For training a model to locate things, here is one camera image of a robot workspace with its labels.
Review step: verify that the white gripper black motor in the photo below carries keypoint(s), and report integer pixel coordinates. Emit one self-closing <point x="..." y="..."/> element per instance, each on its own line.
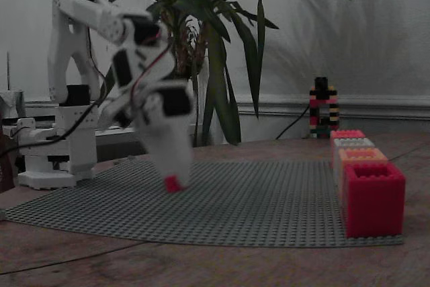
<point x="166" y="132"/>

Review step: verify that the small red brick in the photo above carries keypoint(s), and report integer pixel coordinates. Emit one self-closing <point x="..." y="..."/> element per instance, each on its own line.
<point x="174" y="184"/>

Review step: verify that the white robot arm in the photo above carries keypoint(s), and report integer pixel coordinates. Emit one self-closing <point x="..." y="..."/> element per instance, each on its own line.
<point x="77" y="75"/>

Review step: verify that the grey studded baseplate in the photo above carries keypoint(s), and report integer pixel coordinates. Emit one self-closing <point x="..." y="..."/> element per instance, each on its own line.
<point x="235" y="199"/>

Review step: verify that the multicolour brick tower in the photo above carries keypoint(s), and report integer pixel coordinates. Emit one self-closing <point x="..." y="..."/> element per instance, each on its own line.
<point x="324" y="109"/>

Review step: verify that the pink brick block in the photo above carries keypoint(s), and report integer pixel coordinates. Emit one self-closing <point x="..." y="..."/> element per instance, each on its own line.
<point x="347" y="133"/>

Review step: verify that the white brick block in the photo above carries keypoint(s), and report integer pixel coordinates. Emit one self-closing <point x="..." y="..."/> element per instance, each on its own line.
<point x="352" y="142"/>

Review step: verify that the orange brick block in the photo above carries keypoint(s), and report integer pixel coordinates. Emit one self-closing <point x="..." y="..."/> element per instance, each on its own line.
<point x="361" y="156"/>

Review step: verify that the green potted palm plant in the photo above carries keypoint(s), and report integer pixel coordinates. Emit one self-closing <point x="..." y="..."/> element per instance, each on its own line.
<point x="208" y="48"/>

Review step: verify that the dark red object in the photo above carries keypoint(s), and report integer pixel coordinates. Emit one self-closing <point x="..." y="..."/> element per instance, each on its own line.
<point x="6" y="162"/>

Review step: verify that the grey crumpled pot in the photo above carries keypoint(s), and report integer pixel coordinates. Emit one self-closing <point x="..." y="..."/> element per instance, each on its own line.
<point x="12" y="103"/>

